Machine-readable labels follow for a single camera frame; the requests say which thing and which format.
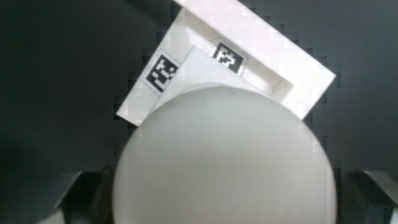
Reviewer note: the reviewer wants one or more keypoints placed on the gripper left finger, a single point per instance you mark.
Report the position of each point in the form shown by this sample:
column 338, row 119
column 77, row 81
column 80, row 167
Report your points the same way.
column 84, row 199

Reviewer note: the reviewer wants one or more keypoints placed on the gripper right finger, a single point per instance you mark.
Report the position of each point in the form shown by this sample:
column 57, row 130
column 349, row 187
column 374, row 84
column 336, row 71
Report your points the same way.
column 368, row 198

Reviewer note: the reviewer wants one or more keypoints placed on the white lamp bulb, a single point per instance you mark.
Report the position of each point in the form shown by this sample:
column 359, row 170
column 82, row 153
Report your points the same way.
column 222, row 165

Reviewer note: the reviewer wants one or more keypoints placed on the white lamp base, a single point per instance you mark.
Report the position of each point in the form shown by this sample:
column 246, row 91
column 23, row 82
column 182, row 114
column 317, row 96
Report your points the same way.
column 222, row 47

